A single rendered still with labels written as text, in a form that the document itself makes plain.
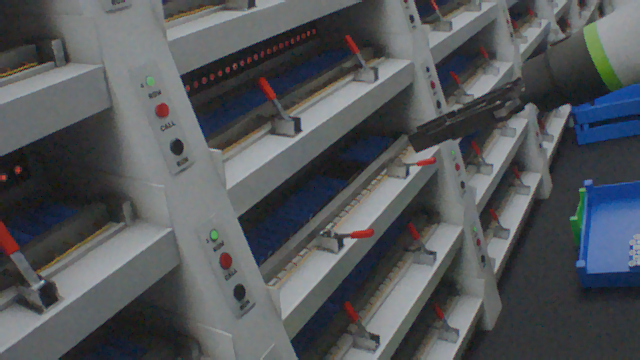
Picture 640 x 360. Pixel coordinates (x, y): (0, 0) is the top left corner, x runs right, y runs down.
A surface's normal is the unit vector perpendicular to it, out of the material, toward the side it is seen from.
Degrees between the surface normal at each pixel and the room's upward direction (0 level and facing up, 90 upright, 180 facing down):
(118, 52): 90
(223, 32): 108
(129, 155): 90
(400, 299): 18
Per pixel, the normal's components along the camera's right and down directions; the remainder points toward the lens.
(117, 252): -0.07, -0.90
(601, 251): -0.47, -0.73
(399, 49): -0.49, 0.41
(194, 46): 0.87, 0.17
